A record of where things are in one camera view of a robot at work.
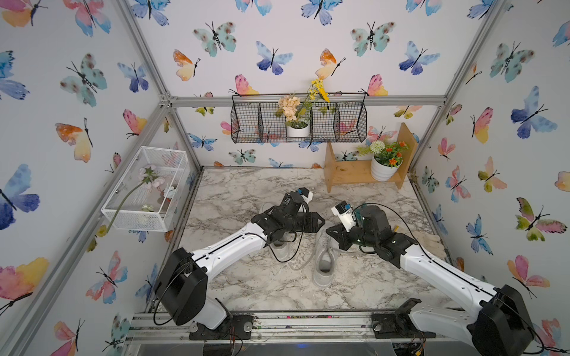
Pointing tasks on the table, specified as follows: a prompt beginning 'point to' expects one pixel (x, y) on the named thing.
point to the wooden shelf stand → (338, 173)
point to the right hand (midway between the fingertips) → (330, 228)
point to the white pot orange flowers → (385, 158)
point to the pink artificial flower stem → (149, 178)
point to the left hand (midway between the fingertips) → (324, 220)
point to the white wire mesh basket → (154, 205)
